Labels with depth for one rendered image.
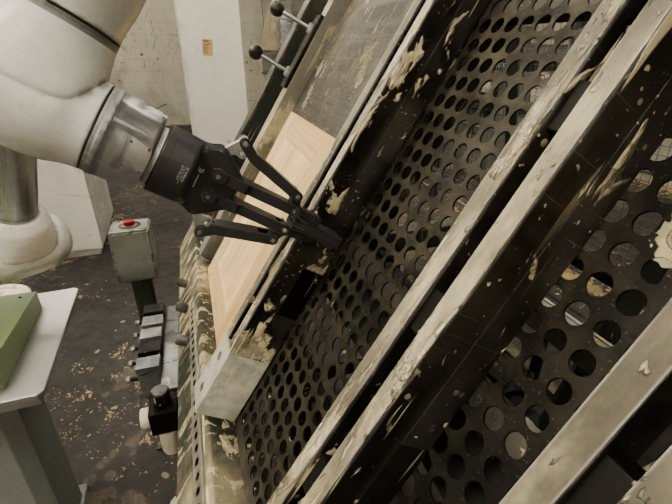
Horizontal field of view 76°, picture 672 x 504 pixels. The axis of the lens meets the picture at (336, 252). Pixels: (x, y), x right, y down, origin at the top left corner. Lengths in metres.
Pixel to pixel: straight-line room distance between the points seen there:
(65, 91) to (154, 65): 8.82
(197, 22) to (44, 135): 4.45
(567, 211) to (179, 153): 0.35
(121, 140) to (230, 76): 4.47
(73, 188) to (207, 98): 1.89
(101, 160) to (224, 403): 0.45
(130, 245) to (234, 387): 0.85
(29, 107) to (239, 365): 0.45
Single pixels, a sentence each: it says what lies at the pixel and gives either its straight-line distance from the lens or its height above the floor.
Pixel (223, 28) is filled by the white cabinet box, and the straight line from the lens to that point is 4.90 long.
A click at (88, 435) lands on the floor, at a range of 2.19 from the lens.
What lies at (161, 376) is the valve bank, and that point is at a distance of 1.15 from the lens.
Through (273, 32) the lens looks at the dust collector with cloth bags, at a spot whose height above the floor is 1.60.
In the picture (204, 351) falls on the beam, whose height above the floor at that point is 0.90.
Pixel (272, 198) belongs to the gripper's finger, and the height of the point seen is 1.30.
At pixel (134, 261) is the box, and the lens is 1.53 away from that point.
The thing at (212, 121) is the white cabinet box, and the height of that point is 0.71.
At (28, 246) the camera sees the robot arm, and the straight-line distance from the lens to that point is 1.33.
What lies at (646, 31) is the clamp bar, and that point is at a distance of 0.36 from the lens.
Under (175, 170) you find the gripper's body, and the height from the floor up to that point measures 1.34.
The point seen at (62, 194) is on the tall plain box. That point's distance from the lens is 3.61.
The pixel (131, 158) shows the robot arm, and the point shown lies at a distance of 0.46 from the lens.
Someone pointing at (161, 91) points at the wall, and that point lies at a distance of 9.30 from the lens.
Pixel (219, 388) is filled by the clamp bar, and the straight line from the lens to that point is 0.74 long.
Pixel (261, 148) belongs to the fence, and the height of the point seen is 1.20.
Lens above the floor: 1.46
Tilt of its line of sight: 26 degrees down
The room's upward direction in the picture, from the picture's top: straight up
